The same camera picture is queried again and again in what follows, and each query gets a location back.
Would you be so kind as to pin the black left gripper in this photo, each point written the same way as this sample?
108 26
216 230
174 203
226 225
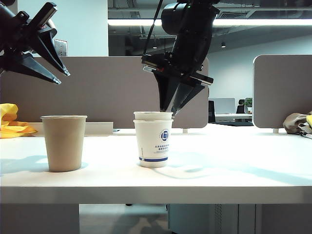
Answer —
22 34

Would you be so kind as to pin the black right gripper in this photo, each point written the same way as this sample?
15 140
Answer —
190 58

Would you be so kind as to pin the white paper cup blue stripe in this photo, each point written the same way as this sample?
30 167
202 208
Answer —
151 116
152 136

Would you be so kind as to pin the brown paper cup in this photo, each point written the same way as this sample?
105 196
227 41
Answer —
64 146

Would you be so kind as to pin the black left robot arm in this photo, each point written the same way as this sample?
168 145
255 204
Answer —
5 8

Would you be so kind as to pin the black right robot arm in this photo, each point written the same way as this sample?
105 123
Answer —
190 17

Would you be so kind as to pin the dark office chair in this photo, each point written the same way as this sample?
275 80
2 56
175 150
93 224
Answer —
211 111

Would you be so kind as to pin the white desk screen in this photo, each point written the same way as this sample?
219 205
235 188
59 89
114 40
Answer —
223 106

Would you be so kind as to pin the white background desk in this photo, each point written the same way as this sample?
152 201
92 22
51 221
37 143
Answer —
234 117

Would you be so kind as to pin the black ceiling spot lamp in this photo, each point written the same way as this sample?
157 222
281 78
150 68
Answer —
223 45

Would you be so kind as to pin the black office chair with headrest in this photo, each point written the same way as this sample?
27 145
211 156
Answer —
240 107

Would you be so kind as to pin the wide grey desk partition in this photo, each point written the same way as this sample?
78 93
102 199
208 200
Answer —
109 97

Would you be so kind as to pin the green potted plant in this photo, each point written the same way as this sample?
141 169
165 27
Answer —
248 103

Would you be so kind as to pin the yellow cloth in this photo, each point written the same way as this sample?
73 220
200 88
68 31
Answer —
9 128

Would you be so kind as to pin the long ceiling light strip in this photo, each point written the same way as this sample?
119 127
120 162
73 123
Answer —
256 22

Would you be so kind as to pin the narrow grey desk partition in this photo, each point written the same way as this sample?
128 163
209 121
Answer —
282 90

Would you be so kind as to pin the brown crumpled bag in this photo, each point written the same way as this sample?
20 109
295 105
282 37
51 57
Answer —
292 122

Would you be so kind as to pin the grey under-desk cabinet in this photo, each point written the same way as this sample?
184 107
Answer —
195 219

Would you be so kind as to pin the small yellow bag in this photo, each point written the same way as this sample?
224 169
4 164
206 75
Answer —
309 122

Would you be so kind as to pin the wide grey desk leg panel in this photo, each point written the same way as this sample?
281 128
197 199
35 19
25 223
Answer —
36 219

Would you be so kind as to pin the grey desk side panel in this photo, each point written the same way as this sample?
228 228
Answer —
285 219

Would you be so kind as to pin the metal wall switch plate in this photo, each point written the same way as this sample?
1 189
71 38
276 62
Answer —
64 46

